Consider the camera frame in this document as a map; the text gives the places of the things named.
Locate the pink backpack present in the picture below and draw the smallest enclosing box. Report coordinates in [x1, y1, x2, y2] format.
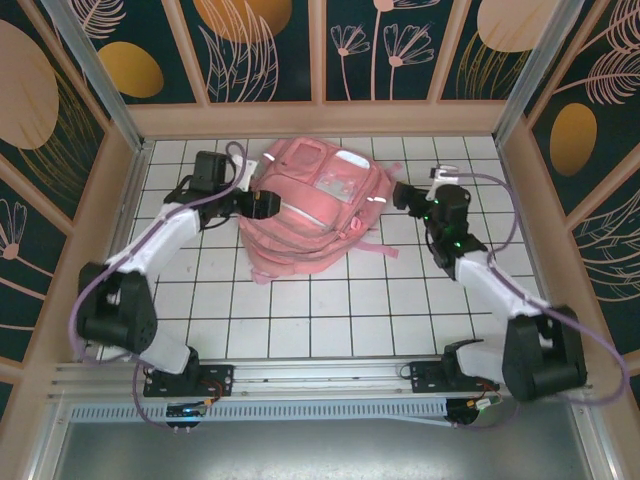
[238, 137, 404, 286]

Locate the grey metal sheet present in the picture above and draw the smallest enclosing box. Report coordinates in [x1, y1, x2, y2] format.
[49, 394, 606, 480]

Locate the aluminium side rail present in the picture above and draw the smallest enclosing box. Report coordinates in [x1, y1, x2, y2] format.
[77, 139, 154, 362]

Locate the aluminium frame post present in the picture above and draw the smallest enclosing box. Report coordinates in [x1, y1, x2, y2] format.
[42, 0, 147, 151]
[492, 0, 587, 146]

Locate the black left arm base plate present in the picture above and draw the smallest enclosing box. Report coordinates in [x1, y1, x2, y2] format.
[143, 363, 235, 399]

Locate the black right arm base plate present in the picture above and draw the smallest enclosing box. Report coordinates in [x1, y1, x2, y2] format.
[409, 358, 500, 396]

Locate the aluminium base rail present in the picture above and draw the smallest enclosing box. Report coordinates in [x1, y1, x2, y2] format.
[47, 353, 596, 401]

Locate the grey slotted cable duct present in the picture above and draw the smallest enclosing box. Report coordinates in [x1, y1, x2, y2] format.
[69, 402, 454, 426]

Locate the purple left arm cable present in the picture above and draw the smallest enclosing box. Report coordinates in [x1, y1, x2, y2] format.
[72, 142, 251, 432]

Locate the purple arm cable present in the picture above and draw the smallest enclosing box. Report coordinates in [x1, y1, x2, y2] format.
[72, 142, 251, 432]
[457, 170, 630, 431]

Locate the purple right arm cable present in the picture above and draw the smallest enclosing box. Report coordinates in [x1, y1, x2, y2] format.
[457, 170, 630, 431]

